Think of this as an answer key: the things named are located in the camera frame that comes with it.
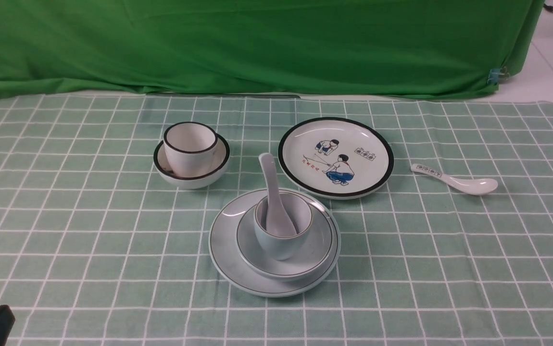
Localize plain white ceramic spoon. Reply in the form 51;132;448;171
259;153;298;238

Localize pale blue cup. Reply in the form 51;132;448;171
252;190;314;260

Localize pale blue bowl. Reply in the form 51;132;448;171
236;204;337;281

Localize pale blue plate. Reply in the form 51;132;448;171
208;189;342;298

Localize white black-rimmed cup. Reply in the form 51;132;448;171
163;121;217;179

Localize green backdrop cloth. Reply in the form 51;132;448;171
0;0;544;100

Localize white black-rimmed bowl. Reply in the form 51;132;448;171
153;134;231;190

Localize illustrated black-rimmed plate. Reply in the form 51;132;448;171
278;117;394;200

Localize blue binder clip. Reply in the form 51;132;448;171
486;68;501;85

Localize white patterned-handle spoon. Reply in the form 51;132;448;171
410;164;499;196

